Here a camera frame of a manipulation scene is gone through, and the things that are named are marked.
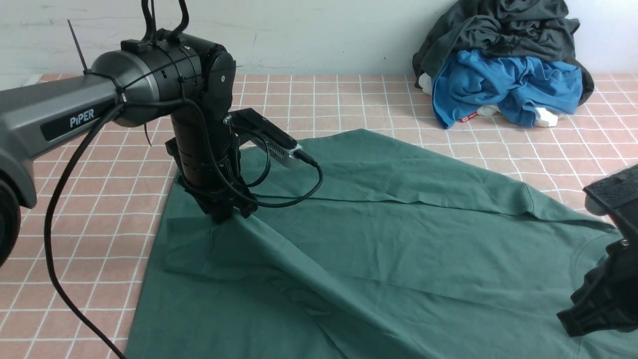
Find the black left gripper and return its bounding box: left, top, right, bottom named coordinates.
left=165, top=112, right=258, bottom=223

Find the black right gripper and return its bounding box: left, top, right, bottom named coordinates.
left=557, top=239, right=638, bottom=337

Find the green long-sleeve top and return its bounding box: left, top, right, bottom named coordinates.
left=126, top=130, right=637, bottom=359

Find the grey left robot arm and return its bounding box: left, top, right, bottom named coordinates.
left=0, top=29, right=257, bottom=263

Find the pink checkered tablecloth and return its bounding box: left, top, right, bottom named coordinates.
left=0, top=74, right=638, bottom=359

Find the blue garment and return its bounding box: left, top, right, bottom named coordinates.
left=432, top=48, right=583, bottom=129

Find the dark grey garment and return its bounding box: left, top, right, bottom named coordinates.
left=412, top=0, right=595, bottom=104

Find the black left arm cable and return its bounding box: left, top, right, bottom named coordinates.
left=44, top=97, right=323, bottom=359

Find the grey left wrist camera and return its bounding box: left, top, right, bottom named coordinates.
left=224, top=108, right=302, bottom=167

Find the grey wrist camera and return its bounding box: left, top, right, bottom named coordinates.
left=224, top=108, right=302, bottom=167
left=583, top=164, right=638, bottom=245

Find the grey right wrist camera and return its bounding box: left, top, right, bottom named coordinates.
left=583, top=164, right=638, bottom=245

